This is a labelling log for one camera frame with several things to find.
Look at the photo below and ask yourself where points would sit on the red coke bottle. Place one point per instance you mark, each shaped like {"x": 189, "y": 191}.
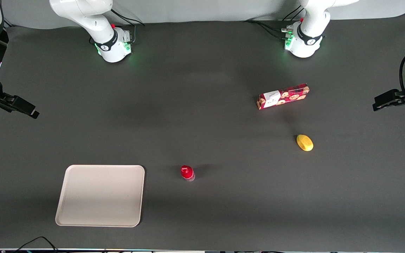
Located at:
{"x": 187, "y": 173}

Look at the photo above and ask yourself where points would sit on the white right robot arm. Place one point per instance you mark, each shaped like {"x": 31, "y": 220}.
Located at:
{"x": 97, "y": 21}

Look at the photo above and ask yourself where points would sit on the white plastic tray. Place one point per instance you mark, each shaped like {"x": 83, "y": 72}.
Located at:
{"x": 100, "y": 195}

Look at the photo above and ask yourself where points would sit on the yellow lemon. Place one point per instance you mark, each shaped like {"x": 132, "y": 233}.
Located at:
{"x": 304, "y": 142}

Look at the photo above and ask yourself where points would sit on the red cookie box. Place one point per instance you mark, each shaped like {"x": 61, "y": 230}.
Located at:
{"x": 283, "y": 96}

